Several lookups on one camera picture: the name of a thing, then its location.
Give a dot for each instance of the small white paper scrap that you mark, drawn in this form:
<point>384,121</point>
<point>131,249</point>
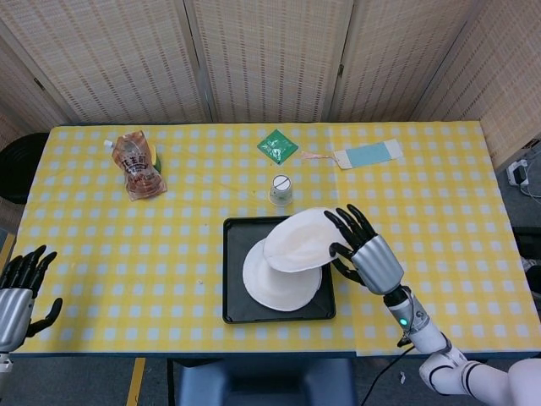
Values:
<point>402,377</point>

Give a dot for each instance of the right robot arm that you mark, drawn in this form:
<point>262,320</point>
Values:
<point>422,334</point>

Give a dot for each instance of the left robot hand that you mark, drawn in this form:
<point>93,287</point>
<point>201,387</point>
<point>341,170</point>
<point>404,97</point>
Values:
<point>14,313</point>

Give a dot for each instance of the brown sauce spout pouch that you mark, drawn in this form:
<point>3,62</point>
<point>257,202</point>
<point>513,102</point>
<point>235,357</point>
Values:
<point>141,169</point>

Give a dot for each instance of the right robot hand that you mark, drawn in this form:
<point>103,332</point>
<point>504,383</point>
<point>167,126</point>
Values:
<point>376,264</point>

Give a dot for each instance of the upturned floral paper cup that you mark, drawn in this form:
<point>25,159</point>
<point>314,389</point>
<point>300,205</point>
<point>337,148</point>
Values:
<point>281,192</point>

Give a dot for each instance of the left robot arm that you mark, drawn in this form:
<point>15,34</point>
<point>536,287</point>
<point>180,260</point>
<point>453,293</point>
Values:
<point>4,361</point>

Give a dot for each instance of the yellow checked tablecloth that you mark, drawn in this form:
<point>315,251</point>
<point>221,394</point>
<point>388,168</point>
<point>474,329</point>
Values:
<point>127,254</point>
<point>456,203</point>

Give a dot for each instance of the white paper plate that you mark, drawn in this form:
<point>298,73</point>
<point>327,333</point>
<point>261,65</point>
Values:
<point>279,292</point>
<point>296,245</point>

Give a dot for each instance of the green and yellow sponge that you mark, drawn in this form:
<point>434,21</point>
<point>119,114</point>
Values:
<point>158,162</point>

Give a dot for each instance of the pink bookmark tassel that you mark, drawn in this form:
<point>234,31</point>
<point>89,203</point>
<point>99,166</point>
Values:
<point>315,156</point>

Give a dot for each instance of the white power adapter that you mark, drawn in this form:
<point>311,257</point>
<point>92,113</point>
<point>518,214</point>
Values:
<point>517,172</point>

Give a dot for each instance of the black round stool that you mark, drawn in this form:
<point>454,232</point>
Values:
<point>21,169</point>

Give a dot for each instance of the woven folding screen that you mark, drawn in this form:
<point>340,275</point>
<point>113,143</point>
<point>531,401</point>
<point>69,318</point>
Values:
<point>270,63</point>

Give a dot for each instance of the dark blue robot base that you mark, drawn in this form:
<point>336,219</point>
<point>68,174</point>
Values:
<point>262,385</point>

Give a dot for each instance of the black square plastic tray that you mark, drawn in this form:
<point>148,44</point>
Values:
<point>236,270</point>

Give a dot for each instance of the cream bookmark with blue panel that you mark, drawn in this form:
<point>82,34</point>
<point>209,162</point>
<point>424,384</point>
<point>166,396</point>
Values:
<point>367,154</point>

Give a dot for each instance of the green foil packet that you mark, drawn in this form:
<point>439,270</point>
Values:
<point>277,146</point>

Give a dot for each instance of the black floor equipment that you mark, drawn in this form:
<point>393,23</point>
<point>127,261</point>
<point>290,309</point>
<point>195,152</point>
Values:
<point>528,241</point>

